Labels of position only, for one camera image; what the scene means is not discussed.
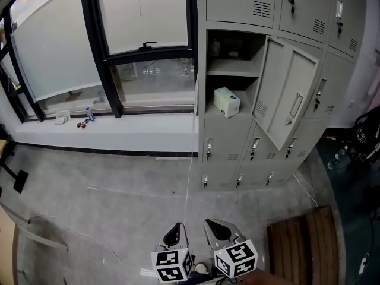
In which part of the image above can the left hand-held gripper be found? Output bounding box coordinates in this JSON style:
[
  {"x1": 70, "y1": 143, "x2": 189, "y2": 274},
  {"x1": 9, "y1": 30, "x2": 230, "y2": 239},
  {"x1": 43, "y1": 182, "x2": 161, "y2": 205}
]
[{"x1": 150, "y1": 223, "x2": 194, "y2": 283}]

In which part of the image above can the white power adapter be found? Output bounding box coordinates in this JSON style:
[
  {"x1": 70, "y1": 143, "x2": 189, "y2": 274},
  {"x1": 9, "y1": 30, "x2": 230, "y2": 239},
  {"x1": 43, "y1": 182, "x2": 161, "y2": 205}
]
[{"x1": 54, "y1": 110, "x2": 72, "y2": 126}]

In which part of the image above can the person's patterned clothing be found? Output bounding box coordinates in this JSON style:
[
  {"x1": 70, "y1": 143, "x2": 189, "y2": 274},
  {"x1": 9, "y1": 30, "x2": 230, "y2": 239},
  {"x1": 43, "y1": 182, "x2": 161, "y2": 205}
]
[{"x1": 175, "y1": 271, "x2": 238, "y2": 285}]

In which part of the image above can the white cable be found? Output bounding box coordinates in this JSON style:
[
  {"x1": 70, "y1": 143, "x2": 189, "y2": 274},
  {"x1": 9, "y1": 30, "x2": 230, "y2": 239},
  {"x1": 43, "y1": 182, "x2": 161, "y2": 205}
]
[
  {"x1": 293, "y1": 172, "x2": 319, "y2": 207},
  {"x1": 183, "y1": 72, "x2": 200, "y2": 226},
  {"x1": 27, "y1": 214, "x2": 158, "y2": 276}
]

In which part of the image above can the black window frame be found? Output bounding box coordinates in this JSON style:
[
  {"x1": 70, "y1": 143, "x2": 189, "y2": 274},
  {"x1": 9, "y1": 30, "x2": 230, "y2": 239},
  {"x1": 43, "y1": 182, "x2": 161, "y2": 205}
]
[{"x1": 0, "y1": 0, "x2": 199, "y2": 123}]

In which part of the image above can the grey locker door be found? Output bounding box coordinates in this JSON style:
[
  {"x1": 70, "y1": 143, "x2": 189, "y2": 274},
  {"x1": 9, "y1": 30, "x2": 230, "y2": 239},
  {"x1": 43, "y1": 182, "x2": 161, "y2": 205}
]
[{"x1": 251, "y1": 35, "x2": 323, "y2": 151}]

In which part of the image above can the black cable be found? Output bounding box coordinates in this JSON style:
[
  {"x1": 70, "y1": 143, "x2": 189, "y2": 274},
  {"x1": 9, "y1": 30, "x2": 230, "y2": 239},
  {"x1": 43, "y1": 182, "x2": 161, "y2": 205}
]
[{"x1": 369, "y1": 208, "x2": 380, "y2": 255}]

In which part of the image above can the brown wooden pallet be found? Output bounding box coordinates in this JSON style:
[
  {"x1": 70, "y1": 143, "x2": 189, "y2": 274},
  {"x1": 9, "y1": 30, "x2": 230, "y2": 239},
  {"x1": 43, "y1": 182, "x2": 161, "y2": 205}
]
[{"x1": 266, "y1": 205, "x2": 341, "y2": 285}]

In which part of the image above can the white charger plug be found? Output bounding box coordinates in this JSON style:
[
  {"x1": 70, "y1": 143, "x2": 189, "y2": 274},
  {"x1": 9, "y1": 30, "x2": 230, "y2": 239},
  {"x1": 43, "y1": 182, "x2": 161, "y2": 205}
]
[{"x1": 358, "y1": 252, "x2": 371, "y2": 276}]

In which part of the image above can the white blue tissue pack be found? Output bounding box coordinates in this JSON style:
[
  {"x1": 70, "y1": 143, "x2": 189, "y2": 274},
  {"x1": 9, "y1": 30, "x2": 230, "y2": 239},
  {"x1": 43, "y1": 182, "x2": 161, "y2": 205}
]
[{"x1": 213, "y1": 87, "x2": 242, "y2": 119}]

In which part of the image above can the black table leg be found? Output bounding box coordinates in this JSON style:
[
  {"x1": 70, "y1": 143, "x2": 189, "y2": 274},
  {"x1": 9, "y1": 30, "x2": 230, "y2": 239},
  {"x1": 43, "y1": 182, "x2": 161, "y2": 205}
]
[{"x1": 0, "y1": 141, "x2": 30, "y2": 194}]

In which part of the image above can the black printed bag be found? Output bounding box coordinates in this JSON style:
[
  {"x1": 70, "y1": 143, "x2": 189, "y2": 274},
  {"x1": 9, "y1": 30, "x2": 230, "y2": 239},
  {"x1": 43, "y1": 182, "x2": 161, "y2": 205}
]
[{"x1": 352, "y1": 105, "x2": 380, "y2": 163}]

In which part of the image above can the clear plastic water bottle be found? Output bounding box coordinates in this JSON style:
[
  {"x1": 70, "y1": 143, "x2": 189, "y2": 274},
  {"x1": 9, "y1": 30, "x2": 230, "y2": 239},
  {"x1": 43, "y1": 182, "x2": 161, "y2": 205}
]
[{"x1": 327, "y1": 145, "x2": 349, "y2": 170}]

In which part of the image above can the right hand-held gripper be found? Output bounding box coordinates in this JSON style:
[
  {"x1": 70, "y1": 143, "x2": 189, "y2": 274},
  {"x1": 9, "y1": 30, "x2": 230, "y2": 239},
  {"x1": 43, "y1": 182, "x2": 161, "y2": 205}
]
[{"x1": 204, "y1": 218, "x2": 258, "y2": 279}]

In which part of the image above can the person's white shoe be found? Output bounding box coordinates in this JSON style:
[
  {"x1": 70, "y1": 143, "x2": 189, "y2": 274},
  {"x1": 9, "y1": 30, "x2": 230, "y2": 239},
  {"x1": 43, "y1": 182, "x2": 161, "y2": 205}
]
[{"x1": 194, "y1": 262, "x2": 210, "y2": 276}]

